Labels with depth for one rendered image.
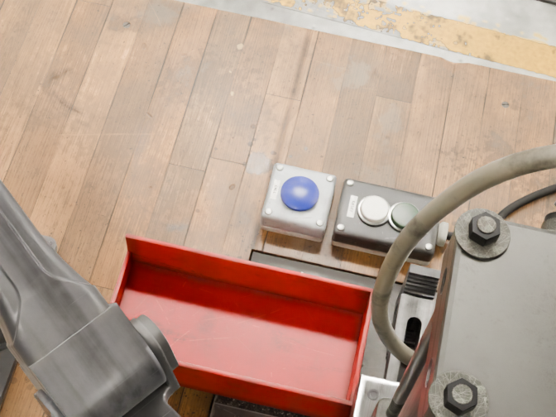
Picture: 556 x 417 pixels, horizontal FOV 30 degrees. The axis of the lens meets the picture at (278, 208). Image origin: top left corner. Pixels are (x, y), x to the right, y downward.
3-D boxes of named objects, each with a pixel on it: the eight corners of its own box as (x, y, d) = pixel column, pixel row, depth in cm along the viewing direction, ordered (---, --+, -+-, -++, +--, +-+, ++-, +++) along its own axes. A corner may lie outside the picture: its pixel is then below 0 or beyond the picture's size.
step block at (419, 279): (395, 300, 106) (410, 263, 98) (424, 307, 106) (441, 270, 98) (385, 358, 103) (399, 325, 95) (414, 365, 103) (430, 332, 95)
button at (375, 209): (361, 202, 109) (363, 193, 108) (388, 208, 109) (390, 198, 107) (356, 225, 108) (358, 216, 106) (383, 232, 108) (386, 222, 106)
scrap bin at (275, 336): (130, 259, 107) (126, 232, 102) (368, 313, 105) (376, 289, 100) (95, 366, 101) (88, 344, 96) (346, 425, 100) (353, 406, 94)
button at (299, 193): (284, 180, 110) (285, 170, 108) (321, 188, 110) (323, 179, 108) (275, 213, 108) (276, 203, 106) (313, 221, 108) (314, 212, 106)
